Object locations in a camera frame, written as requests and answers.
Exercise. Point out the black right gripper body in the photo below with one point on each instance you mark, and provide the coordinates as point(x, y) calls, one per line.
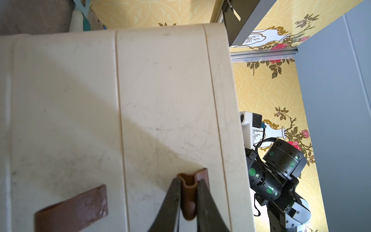
point(275, 176)

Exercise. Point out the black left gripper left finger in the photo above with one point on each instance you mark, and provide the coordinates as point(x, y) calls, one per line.
point(167, 219)

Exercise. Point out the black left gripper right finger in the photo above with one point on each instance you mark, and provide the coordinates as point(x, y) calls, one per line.
point(209, 218)

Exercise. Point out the brown drawer handle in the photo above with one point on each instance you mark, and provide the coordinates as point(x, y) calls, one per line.
point(74, 214)
point(189, 186)

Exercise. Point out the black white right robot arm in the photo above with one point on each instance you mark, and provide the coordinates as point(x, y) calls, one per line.
point(287, 216)

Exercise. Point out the white plastic drawer cabinet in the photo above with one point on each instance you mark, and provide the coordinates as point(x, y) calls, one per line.
point(128, 109)

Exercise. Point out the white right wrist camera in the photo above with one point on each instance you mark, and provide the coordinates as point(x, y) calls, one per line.
point(252, 128)

